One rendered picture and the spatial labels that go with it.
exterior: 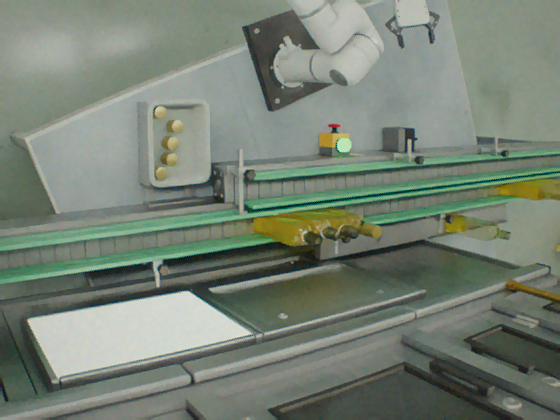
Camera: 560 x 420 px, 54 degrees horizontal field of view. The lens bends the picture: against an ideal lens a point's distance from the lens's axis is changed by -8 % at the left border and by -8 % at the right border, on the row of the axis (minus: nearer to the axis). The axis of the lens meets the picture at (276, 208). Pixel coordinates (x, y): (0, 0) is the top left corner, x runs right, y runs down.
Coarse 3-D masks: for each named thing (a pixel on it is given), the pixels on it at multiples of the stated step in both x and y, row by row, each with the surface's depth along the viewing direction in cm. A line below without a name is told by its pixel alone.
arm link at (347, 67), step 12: (360, 36) 151; (348, 48) 149; (360, 48) 149; (372, 48) 150; (312, 60) 158; (324, 60) 153; (336, 60) 149; (348, 60) 148; (360, 60) 148; (372, 60) 151; (312, 72) 159; (324, 72) 154; (336, 72) 149; (348, 72) 148; (360, 72) 149; (348, 84) 151
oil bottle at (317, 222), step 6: (294, 216) 157; (300, 216) 155; (306, 216) 155; (312, 216) 155; (318, 216) 154; (312, 222) 150; (318, 222) 150; (324, 222) 151; (312, 228) 150; (318, 228) 150
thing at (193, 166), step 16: (176, 112) 158; (192, 112) 160; (208, 112) 155; (160, 128) 156; (192, 128) 161; (208, 128) 156; (160, 144) 157; (192, 144) 162; (208, 144) 157; (192, 160) 163; (208, 160) 157; (176, 176) 159; (192, 176) 160; (208, 176) 158
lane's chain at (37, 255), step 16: (448, 192) 206; (464, 192) 211; (480, 192) 217; (496, 192) 223; (336, 208) 179; (352, 208) 182; (368, 208) 186; (384, 208) 190; (400, 208) 194; (416, 208) 198; (112, 224) 142; (208, 224) 156; (224, 224) 159; (240, 224) 162; (96, 240) 140; (112, 240) 142; (144, 240) 147; (160, 240) 149; (176, 240) 152; (192, 240) 154; (208, 240) 157; (0, 256) 127; (16, 256) 129; (32, 256) 132; (48, 256) 134; (64, 256) 136; (80, 256) 138; (96, 256) 140
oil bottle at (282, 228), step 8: (264, 216) 158; (272, 216) 158; (280, 216) 158; (288, 216) 157; (256, 224) 162; (264, 224) 158; (272, 224) 155; (280, 224) 152; (288, 224) 149; (296, 224) 148; (304, 224) 149; (256, 232) 163; (264, 232) 159; (272, 232) 155; (280, 232) 152; (288, 232) 149; (296, 232) 147; (280, 240) 152; (288, 240) 149; (296, 240) 147
